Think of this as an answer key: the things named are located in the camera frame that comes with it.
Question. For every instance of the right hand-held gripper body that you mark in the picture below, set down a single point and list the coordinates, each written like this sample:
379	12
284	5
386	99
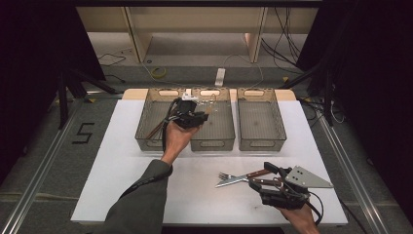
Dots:
285	196

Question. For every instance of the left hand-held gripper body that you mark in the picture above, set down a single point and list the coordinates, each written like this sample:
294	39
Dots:
185	113

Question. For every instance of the grey translucent plastic bin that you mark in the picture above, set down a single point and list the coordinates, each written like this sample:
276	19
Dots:
217	130
151	113
261	122

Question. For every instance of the person's left hand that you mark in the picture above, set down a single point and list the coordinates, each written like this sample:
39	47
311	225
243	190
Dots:
177	139

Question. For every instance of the person's right hand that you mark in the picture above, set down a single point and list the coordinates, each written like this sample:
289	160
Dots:
302	221

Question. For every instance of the white power strip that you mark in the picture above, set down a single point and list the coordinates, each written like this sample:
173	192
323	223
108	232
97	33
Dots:
220	77

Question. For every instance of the black metal stand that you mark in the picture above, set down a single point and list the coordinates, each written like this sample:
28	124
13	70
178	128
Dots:
328	97
63	97

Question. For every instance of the light wooden shelf unit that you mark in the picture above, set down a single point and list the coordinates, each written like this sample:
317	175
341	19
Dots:
195	19

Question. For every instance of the aluminium floor rail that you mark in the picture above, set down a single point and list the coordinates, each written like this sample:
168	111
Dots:
39	169
354	175

